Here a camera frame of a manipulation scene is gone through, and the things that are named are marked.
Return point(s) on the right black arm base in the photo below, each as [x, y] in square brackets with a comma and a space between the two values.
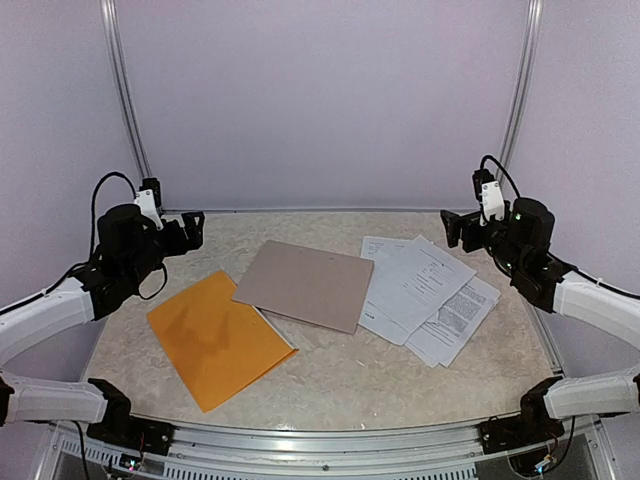
[531, 425]

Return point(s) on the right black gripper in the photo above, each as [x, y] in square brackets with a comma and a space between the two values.
[454, 229]

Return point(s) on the pink-brown file folder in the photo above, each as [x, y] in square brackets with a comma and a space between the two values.
[313, 286]

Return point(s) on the left aluminium frame post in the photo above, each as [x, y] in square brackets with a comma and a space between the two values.
[115, 49]

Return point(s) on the white printed sheet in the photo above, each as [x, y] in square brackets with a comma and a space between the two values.
[390, 255]
[397, 305]

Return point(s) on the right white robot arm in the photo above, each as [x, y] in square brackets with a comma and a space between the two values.
[519, 246]

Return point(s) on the white printed sheet back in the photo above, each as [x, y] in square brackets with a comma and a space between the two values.
[390, 255]

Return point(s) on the right aluminium frame post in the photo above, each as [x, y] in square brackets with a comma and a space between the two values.
[523, 78]

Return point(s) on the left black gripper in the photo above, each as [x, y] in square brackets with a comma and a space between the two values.
[193, 235]

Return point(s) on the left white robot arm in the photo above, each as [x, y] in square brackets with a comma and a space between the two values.
[133, 243]

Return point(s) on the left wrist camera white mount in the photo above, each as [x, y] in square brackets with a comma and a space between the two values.
[148, 200]

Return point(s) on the white printed sheet dense text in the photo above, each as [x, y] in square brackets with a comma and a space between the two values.
[440, 339]

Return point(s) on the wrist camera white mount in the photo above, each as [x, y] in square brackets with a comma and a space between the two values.
[148, 200]
[489, 195]

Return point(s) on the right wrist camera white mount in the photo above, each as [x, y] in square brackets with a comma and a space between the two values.
[489, 195]

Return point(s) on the orange folder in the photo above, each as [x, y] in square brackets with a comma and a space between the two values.
[217, 345]

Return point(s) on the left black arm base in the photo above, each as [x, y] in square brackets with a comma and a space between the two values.
[120, 428]

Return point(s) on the aluminium frame post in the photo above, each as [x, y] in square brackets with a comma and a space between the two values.
[115, 49]
[523, 78]

